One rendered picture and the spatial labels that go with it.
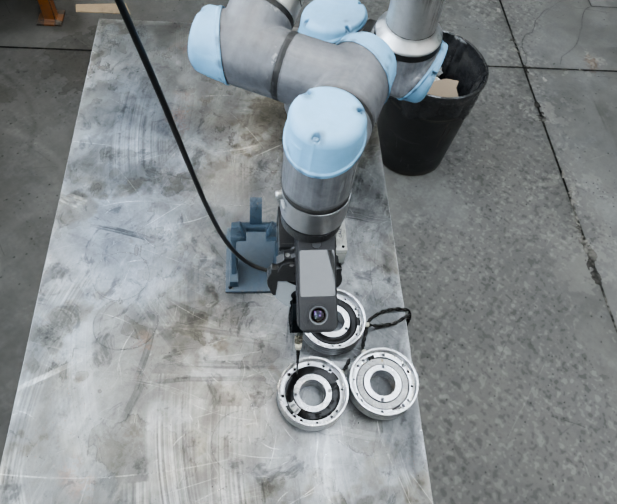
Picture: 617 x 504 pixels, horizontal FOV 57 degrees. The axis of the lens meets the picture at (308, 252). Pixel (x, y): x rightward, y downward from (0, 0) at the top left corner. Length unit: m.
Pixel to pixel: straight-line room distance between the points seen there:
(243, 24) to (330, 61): 0.10
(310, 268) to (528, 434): 1.33
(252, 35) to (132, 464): 0.59
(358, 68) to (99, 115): 0.73
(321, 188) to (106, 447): 0.52
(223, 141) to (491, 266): 1.21
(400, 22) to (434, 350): 1.14
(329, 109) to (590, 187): 2.01
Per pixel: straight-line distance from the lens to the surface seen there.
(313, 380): 0.88
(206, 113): 1.21
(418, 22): 1.00
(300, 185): 0.56
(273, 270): 0.71
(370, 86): 0.60
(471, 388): 1.87
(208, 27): 0.65
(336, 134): 0.52
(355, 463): 0.89
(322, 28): 1.06
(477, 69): 2.10
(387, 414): 0.87
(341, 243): 0.97
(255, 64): 0.63
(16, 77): 2.62
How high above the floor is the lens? 1.66
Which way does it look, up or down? 58 degrees down
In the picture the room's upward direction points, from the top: 10 degrees clockwise
